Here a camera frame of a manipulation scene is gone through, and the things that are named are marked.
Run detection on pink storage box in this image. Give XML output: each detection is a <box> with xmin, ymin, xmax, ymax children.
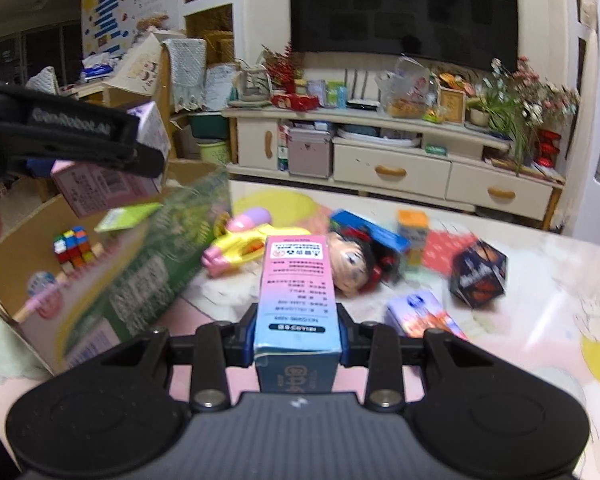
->
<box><xmin>287</xmin><ymin>127</ymin><xmax>334</xmax><ymax>179</ymax></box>

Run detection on wooden picture frame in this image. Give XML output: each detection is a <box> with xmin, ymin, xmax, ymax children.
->
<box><xmin>439</xmin><ymin>87</ymin><xmax>469</xmax><ymax>125</ymax></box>

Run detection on wall poster with blue strips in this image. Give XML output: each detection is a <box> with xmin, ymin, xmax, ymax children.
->
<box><xmin>82</xmin><ymin>0</ymin><xmax>182</xmax><ymax>57</ymax></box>

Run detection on yellow toy with purple capsule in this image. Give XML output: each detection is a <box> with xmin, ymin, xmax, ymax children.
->
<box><xmin>202</xmin><ymin>208</ymin><xmax>301</xmax><ymax>277</ymax></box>

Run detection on dark green container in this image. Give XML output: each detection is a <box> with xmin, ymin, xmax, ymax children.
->
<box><xmin>187</xmin><ymin>110</ymin><xmax>231</xmax><ymax>141</ymax></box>

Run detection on pink and blue box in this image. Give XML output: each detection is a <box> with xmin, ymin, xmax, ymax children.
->
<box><xmin>252</xmin><ymin>234</ymin><xmax>343</xmax><ymax>394</ymax></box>

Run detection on wooden chair with lace cover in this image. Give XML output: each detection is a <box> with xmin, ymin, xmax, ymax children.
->
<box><xmin>159</xmin><ymin>37</ymin><xmax>209</xmax><ymax>114</ymax></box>

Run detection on black television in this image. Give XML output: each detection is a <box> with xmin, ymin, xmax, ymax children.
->
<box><xmin>290</xmin><ymin>0</ymin><xmax>519</xmax><ymax>74</ymax></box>

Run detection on colourful puzzle cube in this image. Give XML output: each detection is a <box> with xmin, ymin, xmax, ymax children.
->
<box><xmin>52</xmin><ymin>227</ymin><xmax>104</xmax><ymax>267</ymax></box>

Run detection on red berry branches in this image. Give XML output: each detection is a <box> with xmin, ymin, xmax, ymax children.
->
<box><xmin>261</xmin><ymin>44</ymin><xmax>307</xmax><ymax>94</ymax></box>

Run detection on white tray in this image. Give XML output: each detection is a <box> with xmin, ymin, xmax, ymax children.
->
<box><xmin>335</xmin><ymin>125</ymin><xmax>424</xmax><ymax>149</ymax></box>

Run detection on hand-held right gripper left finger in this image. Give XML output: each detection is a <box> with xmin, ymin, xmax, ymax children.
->
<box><xmin>99</xmin><ymin>304</ymin><xmax>260</xmax><ymax>414</ymax></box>

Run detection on cream television cabinet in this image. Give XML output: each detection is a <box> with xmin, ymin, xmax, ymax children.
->
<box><xmin>222</xmin><ymin>104</ymin><xmax>567</xmax><ymax>232</ymax></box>

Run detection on light green trash bin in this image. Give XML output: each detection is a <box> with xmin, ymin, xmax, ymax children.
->
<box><xmin>195</xmin><ymin>140</ymin><xmax>231</xmax><ymax>166</ymax></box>

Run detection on white paper sheet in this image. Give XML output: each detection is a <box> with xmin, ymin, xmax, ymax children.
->
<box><xmin>202</xmin><ymin>62</ymin><xmax>241</xmax><ymax>111</ymax></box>

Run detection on small blue cartoon box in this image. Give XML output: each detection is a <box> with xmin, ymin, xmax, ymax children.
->
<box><xmin>385</xmin><ymin>292</ymin><xmax>469</xmax><ymax>342</ymax></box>

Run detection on green printed cardboard carton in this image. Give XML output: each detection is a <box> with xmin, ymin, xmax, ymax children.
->
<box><xmin>0</xmin><ymin>159</ymin><xmax>234</xmax><ymax>377</ymax></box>

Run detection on flat red box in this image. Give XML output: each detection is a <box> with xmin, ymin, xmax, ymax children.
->
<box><xmin>270</xmin><ymin>94</ymin><xmax>322</xmax><ymax>112</ymax></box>

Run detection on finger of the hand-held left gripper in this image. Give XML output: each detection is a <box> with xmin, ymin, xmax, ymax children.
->
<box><xmin>29</xmin><ymin>92</ymin><xmax>143</xmax><ymax>154</ymax></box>
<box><xmin>9</xmin><ymin>139</ymin><xmax>167</xmax><ymax>180</ymax></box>

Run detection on cream paper bag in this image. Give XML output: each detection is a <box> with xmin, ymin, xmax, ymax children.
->
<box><xmin>102</xmin><ymin>31</ymin><xmax>172</xmax><ymax>97</ymax></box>

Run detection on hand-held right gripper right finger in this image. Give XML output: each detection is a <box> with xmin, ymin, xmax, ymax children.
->
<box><xmin>337</xmin><ymin>305</ymin><xmax>497</xmax><ymax>412</ymax></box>

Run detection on small green drink carton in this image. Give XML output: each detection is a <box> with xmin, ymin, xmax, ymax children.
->
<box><xmin>325</xmin><ymin>80</ymin><xmax>349</xmax><ymax>109</ymax></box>

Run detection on red packet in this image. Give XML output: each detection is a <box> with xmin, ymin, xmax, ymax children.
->
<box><xmin>422</xmin><ymin>230</ymin><xmax>476</xmax><ymax>281</ymax></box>

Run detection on large pink barcode box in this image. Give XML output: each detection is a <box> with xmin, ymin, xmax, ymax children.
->
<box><xmin>50</xmin><ymin>101</ymin><xmax>174</xmax><ymax>217</ymax></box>

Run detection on orange topped box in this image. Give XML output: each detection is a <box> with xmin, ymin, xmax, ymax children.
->
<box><xmin>396</xmin><ymin>210</ymin><xmax>430</xmax><ymax>267</ymax></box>

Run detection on red vase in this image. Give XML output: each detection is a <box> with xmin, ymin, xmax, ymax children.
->
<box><xmin>535</xmin><ymin>130</ymin><xmax>564</xmax><ymax>169</ymax></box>

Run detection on clear dome toy blue base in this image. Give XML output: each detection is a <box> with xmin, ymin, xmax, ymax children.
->
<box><xmin>27</xmin><ymin>271</ymin><xmax>61</xmax><ymax>298</ymax></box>

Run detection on dark polyhedron box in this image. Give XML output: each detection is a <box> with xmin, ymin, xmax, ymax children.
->
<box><xmin>449</xmin><ymin>240</ymin><xmax>510</xmax><ymax>310</ymax></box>

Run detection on black router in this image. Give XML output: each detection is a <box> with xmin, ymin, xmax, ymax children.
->
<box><xmin>345</xmin><ymin>67</ymin><xmax>382</xmax><ymax>111</ymax></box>

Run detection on black-haired doll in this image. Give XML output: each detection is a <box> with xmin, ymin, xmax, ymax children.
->
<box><xmin>325</xmin><ymin>222</ymin><xmax>404</xmax><ymax>297</ymax></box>

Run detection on glass kettle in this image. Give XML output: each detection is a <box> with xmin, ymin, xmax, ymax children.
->
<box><xmin>236</xmin><ymin>65</ymin><xmax>274</xmax><ymax>104</ymax></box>

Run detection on clear plastic bag of snacks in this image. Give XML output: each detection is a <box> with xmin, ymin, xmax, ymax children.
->
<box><xmin>377</xmin><ymin>57</ymin><xmax>439</xmax><ymax>119</ymax></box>

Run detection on pink artificial flowers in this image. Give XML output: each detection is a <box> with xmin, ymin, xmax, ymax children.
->
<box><xmin>490</xmin><ymin>57</ymin><xmax>581</xmax><ymax>129</ymax></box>

